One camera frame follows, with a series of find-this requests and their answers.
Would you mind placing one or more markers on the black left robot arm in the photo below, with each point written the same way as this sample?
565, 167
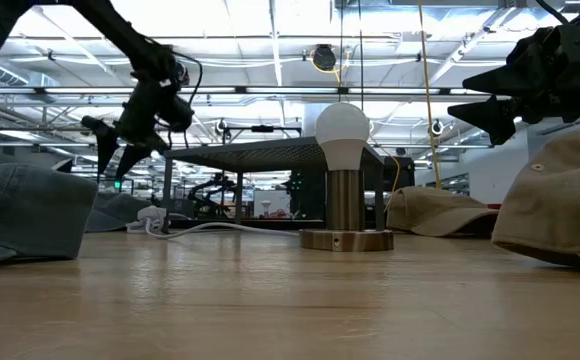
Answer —
120, 35

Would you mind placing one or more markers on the grey baseball cap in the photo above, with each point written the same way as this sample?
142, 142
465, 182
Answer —
25, 215
115, 212

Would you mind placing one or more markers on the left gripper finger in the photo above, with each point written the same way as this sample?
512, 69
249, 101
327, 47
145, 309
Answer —
104, 142
131, 154

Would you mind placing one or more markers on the tan baseball cap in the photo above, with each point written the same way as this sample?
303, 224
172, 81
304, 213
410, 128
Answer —
435, 210
560, 200

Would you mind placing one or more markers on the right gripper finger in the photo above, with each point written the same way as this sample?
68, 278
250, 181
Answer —
495, 115
510, 80

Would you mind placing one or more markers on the black perforated control box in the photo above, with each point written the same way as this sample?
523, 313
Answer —
401, 172

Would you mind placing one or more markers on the background black robot arms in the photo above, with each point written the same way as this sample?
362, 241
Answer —
210, 192

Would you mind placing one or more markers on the white light bulb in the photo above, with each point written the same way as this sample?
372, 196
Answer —
342, 132

